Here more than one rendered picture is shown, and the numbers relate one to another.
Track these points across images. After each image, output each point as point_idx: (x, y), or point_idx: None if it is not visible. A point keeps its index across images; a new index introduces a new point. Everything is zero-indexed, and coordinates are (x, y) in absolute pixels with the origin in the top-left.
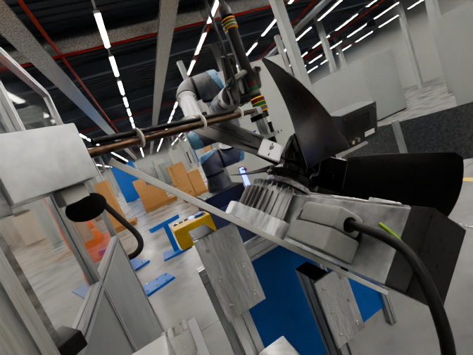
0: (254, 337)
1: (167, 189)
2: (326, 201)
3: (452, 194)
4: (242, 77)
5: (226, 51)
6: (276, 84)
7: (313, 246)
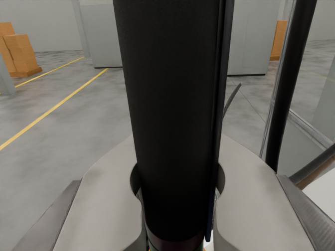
0: None
1: None
2: (217, 192)
3: None
4: (217, 183)
5: (290, 25)
6: (224, 115)
7: None
